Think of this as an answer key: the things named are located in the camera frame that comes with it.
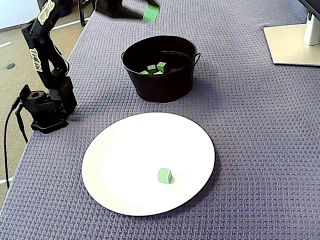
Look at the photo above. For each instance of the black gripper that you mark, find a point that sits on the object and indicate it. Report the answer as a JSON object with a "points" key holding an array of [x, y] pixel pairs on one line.
{"points": [[130, 10]]}

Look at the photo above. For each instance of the black round metal container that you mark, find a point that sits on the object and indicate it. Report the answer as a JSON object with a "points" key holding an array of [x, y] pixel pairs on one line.
{"points": [[170, 87]]}

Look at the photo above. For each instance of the white round plate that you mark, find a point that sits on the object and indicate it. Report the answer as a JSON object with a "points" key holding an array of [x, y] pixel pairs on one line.
{"points": [[137, 150]]}

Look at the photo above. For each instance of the black furniture leg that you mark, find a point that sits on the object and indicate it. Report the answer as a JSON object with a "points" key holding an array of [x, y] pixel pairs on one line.
{"points": [[82, 15]]}

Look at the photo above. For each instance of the dark blue bin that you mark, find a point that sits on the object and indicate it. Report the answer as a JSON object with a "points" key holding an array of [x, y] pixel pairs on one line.
{"points": [[66, 7]]}

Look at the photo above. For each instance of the black floor disc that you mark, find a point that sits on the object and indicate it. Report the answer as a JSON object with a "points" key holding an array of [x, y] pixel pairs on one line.
{"points": [[10, 66]]}

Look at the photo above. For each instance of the silver monitor stand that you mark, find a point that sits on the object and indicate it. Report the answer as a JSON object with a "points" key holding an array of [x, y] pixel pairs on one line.
{"points": [[287, 45]]}

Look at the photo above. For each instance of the dark monitor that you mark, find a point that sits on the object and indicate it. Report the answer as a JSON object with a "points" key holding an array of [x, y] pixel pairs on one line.
{"points": [[313, 3]]}

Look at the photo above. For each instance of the blue textured table mat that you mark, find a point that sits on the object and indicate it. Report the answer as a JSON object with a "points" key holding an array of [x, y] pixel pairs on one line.
{"points": [[250, 150]]}

